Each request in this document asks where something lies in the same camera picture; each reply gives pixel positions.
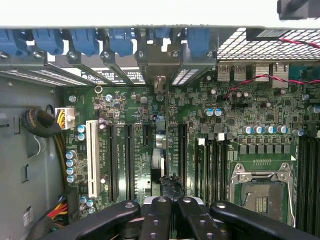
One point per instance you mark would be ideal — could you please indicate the white power connector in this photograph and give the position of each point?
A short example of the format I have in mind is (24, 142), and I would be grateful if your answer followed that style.
(68, 117)

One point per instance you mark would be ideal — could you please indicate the installed green RAM stick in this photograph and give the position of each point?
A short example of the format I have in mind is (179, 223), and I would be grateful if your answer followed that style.
(200, 172)

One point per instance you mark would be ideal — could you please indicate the green motherboard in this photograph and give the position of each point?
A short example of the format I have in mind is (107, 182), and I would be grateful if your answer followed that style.
(140, 105)

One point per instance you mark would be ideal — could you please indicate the short PCIe expansion slot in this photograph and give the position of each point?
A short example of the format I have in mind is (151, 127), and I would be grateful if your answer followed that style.
(146, 135)

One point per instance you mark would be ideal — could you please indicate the blue slot latch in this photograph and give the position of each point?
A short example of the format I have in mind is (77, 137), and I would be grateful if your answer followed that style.
(121, 41)
(12, 42)
(47, 41)
(198, 41)
(162, 32)
(83, 41)

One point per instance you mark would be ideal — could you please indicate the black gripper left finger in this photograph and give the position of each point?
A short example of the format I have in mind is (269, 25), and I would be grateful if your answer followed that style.
(155, 222)

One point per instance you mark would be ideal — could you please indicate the open grey PC case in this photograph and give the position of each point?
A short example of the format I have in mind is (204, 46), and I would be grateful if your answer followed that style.
(25, 150)

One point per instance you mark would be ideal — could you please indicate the CPU socket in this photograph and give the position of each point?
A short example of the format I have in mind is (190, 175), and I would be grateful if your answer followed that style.
(262, 195)

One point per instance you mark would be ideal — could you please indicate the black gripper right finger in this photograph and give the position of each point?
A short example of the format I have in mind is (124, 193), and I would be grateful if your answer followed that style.
(200, 222)

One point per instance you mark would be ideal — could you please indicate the thin metal locking lever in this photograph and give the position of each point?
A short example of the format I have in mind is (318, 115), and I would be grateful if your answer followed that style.
(291, 200)

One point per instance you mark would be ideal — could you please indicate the white PCI expansion slot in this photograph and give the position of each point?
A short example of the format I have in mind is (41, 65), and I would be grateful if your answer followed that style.
(93, 157)

